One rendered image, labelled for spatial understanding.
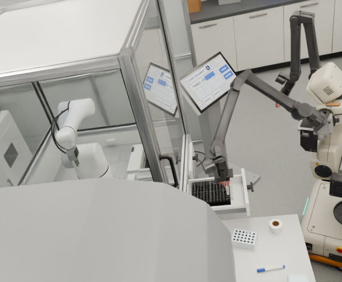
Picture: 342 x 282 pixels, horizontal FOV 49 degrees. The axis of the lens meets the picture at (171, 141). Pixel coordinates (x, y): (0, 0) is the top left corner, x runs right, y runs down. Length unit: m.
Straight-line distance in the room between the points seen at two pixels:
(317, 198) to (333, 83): 1.08
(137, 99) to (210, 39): 3.67
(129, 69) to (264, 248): 1.26
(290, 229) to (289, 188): 1.32
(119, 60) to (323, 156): 1.60
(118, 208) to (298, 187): 2.64
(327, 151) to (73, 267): 1.87
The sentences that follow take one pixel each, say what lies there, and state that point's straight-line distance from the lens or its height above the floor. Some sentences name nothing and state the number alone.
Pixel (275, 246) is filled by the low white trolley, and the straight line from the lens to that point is 2.11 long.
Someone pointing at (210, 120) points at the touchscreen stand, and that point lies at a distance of 3.06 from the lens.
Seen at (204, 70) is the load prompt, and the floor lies 1.15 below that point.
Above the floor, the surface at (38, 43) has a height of 1.97.
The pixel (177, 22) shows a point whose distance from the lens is 3.46.
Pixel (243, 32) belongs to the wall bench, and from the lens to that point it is 4.96.
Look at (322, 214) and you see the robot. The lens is 2.92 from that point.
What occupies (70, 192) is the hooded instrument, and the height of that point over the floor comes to 1.78.
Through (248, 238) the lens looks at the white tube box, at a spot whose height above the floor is 0.80.
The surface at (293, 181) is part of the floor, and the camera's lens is 3.54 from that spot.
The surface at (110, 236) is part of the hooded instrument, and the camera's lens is 0.94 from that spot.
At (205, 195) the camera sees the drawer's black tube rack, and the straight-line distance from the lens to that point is 2.19.
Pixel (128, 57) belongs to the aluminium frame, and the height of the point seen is 1.98.
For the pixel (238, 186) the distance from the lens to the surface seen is 2.31.
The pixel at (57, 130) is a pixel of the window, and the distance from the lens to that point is 1.48.
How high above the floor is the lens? 2.44
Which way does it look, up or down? 35 degrees down
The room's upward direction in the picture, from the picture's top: 14 degrees counter-clockwise
